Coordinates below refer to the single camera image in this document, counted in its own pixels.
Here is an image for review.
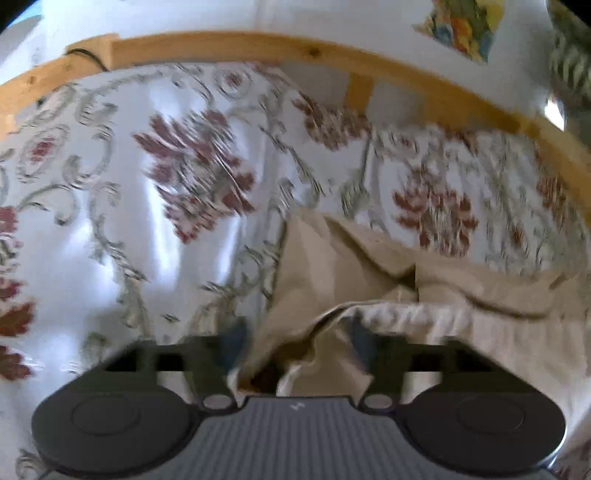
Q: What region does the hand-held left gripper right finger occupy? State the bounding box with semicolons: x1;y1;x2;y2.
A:
348;318;497;413

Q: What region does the floral bed blanket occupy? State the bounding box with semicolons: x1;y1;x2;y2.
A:
0;60;591;480

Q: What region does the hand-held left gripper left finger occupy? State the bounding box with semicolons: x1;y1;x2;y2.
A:
99;318;252;412

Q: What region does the plastic bag of clothes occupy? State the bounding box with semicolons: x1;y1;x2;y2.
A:
546;0;591;136

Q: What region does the torn landscape wall poster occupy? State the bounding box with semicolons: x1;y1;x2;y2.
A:
413;0;498;64

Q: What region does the black cable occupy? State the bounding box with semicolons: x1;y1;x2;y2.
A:
64;48;110;73

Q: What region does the wooden bed frame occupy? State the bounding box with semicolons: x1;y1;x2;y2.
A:
0;30;591;206

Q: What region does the beige hooded jacket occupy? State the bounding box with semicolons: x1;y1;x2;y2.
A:
228;210;591;467

